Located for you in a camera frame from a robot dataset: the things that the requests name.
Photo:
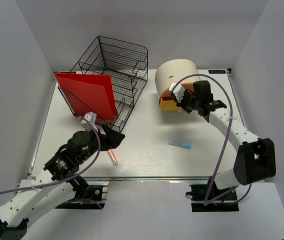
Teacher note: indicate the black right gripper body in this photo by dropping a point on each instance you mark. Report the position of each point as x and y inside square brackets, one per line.
[189, 103]

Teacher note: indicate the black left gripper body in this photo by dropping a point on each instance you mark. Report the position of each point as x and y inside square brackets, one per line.
[93, 149]

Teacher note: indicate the yellow drawer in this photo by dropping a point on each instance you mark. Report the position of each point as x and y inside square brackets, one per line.
[167, 104]

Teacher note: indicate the orange top drawer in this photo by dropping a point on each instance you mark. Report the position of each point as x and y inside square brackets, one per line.
[187, 86]

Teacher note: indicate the red A4 file folder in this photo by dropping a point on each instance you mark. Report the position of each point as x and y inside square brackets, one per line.
[89, 93]

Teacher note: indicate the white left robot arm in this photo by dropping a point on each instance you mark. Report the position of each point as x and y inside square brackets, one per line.
[56, 183]

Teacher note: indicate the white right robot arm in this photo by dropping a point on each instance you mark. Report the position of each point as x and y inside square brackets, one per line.
[255, 156]

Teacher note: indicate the orange pink highlighter pen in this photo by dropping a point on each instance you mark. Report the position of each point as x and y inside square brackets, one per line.
[112, 157]

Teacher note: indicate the cream drawer cabinet shell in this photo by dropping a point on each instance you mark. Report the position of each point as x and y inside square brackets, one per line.
[171, 72]

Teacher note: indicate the blue clear highlighter pen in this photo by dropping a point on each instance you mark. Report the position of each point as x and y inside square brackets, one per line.
[180, 144]

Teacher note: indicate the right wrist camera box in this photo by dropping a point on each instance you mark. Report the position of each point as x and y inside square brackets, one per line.
[177, 91]

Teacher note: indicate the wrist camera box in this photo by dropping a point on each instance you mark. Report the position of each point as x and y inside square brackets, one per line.
[177, 91]
[88, 121]

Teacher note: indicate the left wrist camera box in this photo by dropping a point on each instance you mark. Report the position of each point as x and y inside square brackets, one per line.
[88, 121]

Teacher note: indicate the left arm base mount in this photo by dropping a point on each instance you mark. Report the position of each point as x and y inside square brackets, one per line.
[93, 198]

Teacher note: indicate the black wire mesh file rack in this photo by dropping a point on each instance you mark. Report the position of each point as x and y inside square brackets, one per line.
[127, 65]

